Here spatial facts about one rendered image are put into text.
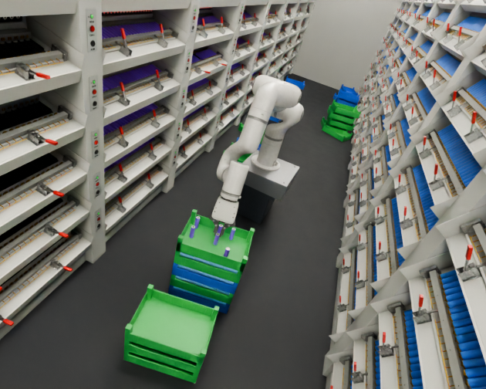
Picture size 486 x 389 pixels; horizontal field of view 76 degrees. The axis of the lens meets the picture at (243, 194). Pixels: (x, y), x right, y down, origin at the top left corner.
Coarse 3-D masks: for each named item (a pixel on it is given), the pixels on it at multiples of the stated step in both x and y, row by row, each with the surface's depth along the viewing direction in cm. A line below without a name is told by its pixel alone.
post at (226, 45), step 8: (216, 8) 208; (224, 8) 206; (232, 8) 204; (240, 8) 204; (232, 16) 207; (240, 24) 216; (232, 40) 214; (224, 48) 219; (232, 56) 227; (224, 72) 227; (224, 80) 232; (224, 88) 239; (216, 104) 242; (216, 120) 251; (208, 144) 263
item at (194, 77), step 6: (210, 48) 222; (216, 48) 220; (222, 54) 221; (222, 60) 221; (228, 60) 222; (204, 66) 198; (210, 66) 202; (216, 66) 207; (222, 66) 217; (192, 72) 184; (216, 72) 212; (192, 78) 178; (198, 78) 187
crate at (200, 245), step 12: (192, 216) 144; (204, 228) 147; (228, 228) 146; (240, 228) 145; (252, 228) 144; (180, 240) 129; (192, 240) 139; (204, 240) 141; (228, 240) 145; (240, 240) 147; (192, 252) 131; (204, 252) 130; (216, 252) 137; (240, 252) 140; (228, 264) 131; (240, 264) 130
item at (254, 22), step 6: (246, 12) 262; (252, 12) 265; (246, 18) 246; (252, 18) 257; (258, 18) 265; (246, 24) 242; (252, 24) 252; (258, 24) 264; (240, 30) 222; (246, 30) 234; (252, 30) 249; (258, 30) 266
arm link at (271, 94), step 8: (264, 88) 124; (272, 88) 125; (280, 88) 130; (288, 88) 133; (296, 88) 135; (256, 96) 126; (264, 96) 124; (272, 96) 125; (280, 96) 131; (288, 96) 134; (296, 96) 136; (256, 104) 125; (264, 104) 124; (272, 104) 126; (280, 104) 134; (288, 104) 136; (296, 104) 140; (248, 112) 128; (256, 112) 125; (264, 112) 125
